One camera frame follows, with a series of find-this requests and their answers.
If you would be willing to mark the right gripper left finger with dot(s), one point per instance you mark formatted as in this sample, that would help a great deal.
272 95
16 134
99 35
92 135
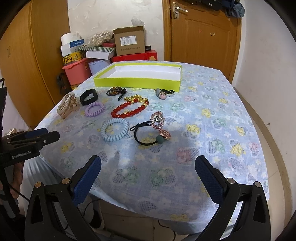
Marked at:
83 179

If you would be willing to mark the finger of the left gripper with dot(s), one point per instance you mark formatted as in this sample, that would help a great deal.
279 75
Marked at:
43 140
23 135

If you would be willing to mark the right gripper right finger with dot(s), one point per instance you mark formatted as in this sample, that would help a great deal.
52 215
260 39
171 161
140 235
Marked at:
210 179

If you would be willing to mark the beige hair claw clip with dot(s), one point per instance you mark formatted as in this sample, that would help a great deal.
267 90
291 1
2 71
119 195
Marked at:
69 104

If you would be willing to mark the pink rhinestone hair clip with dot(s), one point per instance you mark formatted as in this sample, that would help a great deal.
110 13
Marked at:
157 121

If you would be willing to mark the person's left hand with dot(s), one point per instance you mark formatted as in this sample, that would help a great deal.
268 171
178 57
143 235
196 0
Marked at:
17 180

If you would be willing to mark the black wristband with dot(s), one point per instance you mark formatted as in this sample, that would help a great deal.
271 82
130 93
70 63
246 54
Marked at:
88 96

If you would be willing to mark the floral blue tablecloth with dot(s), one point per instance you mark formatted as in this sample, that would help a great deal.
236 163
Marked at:
206 117

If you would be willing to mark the pink plastic bin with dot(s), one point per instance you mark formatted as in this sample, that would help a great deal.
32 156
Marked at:
78 72

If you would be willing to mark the yellow patterned box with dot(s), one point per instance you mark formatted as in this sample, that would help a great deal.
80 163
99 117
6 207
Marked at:
73 57

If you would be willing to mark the lavender cylindrical container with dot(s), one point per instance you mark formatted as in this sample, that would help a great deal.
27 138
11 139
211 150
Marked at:
97 65

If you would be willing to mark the white blue paper box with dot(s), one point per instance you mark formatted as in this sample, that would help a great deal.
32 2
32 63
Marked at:
70 43

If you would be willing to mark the wooden wardrobe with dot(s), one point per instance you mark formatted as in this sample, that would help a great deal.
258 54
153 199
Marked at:
31 58

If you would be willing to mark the green striped box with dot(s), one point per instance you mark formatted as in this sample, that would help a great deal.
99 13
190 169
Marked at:
96 49

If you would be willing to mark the white flat box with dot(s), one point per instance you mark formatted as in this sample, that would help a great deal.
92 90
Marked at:
99 55

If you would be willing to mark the bag of beige items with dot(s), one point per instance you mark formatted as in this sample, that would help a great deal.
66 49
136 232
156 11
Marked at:
99 38

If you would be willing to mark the small red box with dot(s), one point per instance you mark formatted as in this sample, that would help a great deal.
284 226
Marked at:
108 45

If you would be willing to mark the yellow-green shallow tray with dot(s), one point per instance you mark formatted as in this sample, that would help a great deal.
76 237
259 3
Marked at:
147 75

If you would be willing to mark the brown cardboard box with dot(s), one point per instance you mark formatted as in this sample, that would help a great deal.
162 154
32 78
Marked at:
129 40

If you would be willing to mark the red gift box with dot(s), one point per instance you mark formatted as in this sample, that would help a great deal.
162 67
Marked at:
151 55

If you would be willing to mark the wooden door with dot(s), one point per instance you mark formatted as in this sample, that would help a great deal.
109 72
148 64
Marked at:
202 36

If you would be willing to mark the dark clothes on door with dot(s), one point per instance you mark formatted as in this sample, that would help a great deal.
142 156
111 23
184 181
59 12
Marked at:
232 8

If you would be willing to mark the metal door handle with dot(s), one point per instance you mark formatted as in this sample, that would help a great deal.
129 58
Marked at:
177 10

